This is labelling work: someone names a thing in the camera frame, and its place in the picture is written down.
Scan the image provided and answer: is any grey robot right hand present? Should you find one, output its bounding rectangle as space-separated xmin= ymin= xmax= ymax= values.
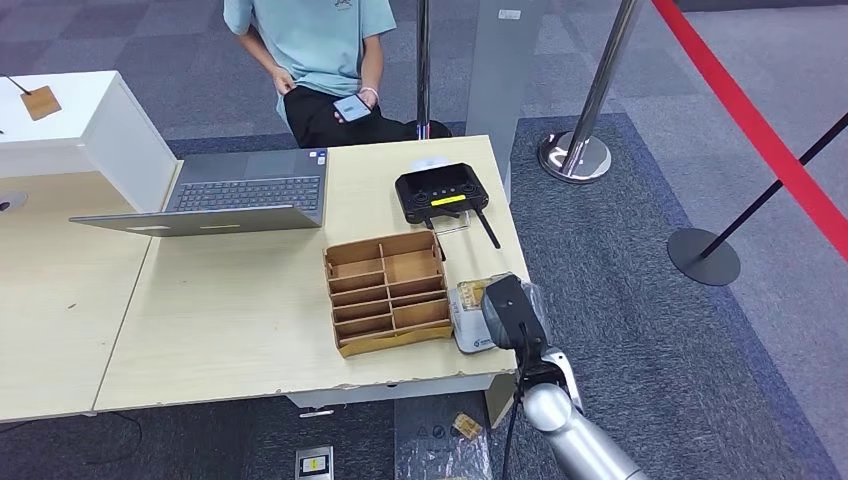
xmin=519 ymin=279 xmax=553 ymax=337

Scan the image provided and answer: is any black smartphone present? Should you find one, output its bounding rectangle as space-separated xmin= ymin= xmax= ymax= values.
xmin=332 ymin=93 xmax=372 ymax=124

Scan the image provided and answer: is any person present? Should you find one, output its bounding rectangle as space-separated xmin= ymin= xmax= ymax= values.
xmin=223 ymin=0 xmax=415 ymax=149

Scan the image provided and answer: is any white card reader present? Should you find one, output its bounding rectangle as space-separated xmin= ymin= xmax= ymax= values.
xmin=448 ymin=281 xmax=506 ymax=356

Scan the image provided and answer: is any brown card on floor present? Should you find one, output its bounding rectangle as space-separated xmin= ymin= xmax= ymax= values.
xmin=452 ymin=412 xmax=485 ymax=441

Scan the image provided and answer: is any wooden card organizer box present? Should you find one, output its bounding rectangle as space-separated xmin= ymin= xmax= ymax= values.
xmin=323 ymin=229 xmax=455 ymax=359

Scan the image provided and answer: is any slim chrome pole with base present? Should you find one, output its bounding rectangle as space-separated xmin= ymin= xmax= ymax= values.
xmin=404 ymin=0 xmax=454 ymax=141

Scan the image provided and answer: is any clear acrylic stand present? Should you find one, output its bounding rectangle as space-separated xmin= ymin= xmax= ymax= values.
xmin=433 ymin=210 xmax=473 ymax=235

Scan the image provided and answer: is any black remote controller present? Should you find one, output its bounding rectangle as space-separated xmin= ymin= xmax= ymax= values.
xmin=394 ymin=162 xmax=503 ymax=251

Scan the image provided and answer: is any grey laptop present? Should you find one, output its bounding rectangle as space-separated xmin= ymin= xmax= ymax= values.
xmin=69 ymin=148 xmax=329 ymax=238

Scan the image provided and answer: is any black pole floor stand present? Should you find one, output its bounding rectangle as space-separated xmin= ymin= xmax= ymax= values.
xmin=666 ymin=112 xmax=848 ymax=288

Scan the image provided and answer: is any clear floor plastic sheet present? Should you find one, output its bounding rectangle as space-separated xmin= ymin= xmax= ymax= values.
xmin=394 ymin=390 xmax=495 ymax=480

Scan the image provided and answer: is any white cabinet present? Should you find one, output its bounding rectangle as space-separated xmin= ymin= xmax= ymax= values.
xmin=0 ymin=70 xmax=179 ymax=215

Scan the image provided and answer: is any brown square tag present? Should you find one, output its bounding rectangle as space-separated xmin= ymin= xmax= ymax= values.
xmin=19 ymin=84 xmax=63 ymax=121

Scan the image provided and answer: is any thin black rod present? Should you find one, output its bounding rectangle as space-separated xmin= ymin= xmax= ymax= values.
xmin=0 ymin=71 xmax=33 ymax=96

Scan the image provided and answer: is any metal floor socket box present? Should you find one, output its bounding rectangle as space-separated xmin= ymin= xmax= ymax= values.
xmin=294 ymin=445 xmax=336 ymax=480

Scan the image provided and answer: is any red barrier belt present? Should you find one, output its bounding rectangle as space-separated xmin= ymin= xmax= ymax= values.
xmin=651 ymin=0 xmax=848 ymax=263

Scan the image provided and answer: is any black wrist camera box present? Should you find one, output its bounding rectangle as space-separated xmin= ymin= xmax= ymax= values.
xmin=481 ymin=273 xmax=551 ymax=352

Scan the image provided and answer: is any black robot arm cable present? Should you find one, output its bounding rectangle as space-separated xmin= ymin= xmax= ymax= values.
xmin=500 ymin=389 xmax=526 ymax=480

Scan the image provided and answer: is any chrome stanchion post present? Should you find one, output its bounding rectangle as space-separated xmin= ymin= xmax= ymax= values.
xmin=537 ymin=0 xmax=647 ymax=185

